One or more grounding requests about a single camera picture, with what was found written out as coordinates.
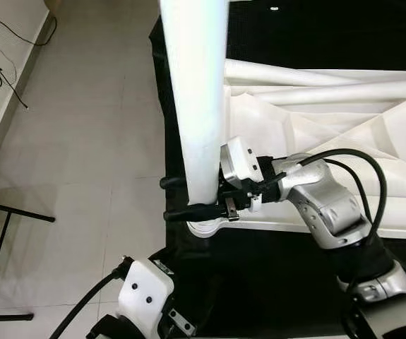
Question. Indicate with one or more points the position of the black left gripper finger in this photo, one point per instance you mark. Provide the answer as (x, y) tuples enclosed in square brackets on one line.
[(163, 259)]

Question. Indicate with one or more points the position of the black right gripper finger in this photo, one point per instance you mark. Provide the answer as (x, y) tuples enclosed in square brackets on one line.
[(174, 183), (192, 212)]

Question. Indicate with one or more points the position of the small white cap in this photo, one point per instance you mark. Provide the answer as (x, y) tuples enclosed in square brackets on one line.
[(273, 8)]

